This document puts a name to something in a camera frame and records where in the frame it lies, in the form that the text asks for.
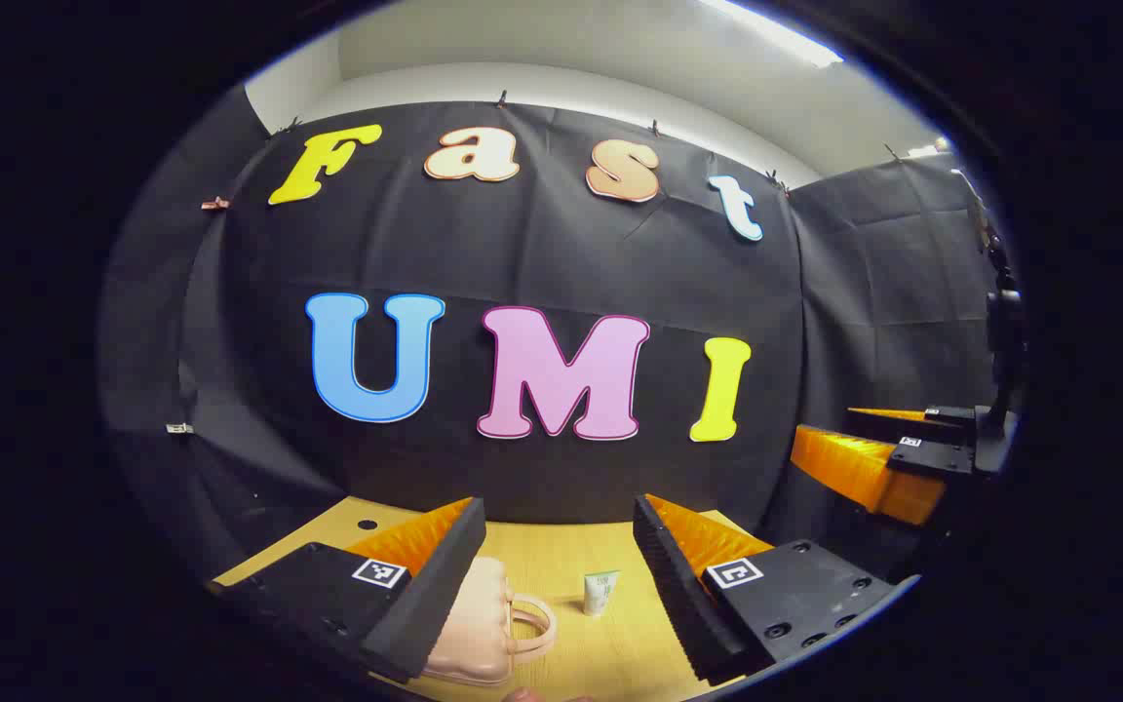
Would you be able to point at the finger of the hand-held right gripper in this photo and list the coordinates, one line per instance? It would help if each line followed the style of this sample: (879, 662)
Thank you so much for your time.
(888, 427)
(937, 458)

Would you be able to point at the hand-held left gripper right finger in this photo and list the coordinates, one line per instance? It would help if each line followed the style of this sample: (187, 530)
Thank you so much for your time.
(678, 595)

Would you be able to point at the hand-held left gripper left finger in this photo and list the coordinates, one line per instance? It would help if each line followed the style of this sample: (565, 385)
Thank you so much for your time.
(435, 595)

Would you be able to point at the small pink suitcase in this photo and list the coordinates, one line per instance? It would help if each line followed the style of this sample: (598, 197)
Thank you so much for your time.
(484, 624)

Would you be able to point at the white green skin care tube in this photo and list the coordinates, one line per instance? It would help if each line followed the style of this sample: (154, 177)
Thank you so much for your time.
(600, 592)

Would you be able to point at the black backdrop cloth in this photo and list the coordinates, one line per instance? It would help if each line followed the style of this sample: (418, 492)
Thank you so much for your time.
(522, 244)

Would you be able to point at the pale cloth clip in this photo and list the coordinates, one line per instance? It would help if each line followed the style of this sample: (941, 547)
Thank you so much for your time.
(215, 203)

